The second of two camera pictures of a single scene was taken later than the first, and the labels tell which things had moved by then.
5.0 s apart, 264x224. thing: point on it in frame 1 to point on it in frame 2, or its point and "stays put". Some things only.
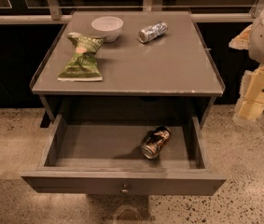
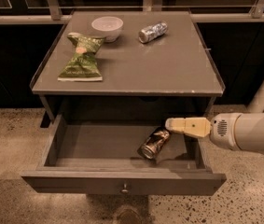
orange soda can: (155, 142) stays put
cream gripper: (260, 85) to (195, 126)
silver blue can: (152, 31) stays put
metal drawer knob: (124, 190) stays put
